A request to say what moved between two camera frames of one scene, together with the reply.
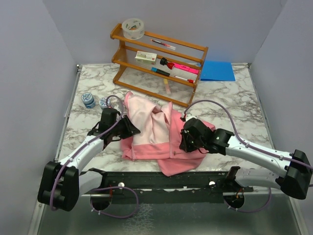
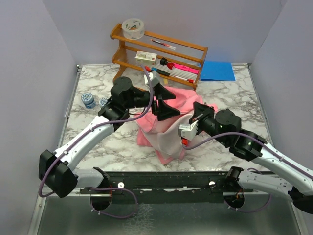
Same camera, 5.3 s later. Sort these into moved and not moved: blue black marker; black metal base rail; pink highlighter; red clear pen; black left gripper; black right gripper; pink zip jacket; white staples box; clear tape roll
Moved: black right gripper; pink zip jacket; black left gripper
Not moved: pink highlighter; white staples box; black metal base rail; blue black marker; red clear pen; clear tape roll
